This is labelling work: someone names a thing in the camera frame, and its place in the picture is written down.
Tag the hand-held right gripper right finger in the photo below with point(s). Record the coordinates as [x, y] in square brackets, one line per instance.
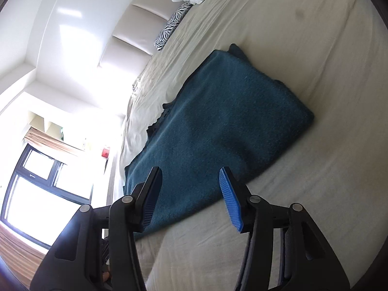
[231, 203]

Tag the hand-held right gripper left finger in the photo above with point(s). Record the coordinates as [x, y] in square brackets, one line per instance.
[149, 203]

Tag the dark teal sweater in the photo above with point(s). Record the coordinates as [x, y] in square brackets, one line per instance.
[218, 133]

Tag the red box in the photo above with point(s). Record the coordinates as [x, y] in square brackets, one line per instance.
[105, 152]

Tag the beige bed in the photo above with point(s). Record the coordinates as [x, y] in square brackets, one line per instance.
[288, 127]

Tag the beige curtain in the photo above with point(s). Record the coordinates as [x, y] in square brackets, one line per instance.
[51, 142]

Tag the black framed window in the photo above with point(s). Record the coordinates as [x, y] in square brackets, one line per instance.
[33, 185]

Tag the beige padded headboard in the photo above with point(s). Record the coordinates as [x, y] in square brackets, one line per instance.
[133, 33]

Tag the zebra print pillow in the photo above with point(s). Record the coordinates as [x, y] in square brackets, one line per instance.
[171, 25]

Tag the white wall shelf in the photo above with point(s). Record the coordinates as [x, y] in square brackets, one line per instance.
[45, 124]

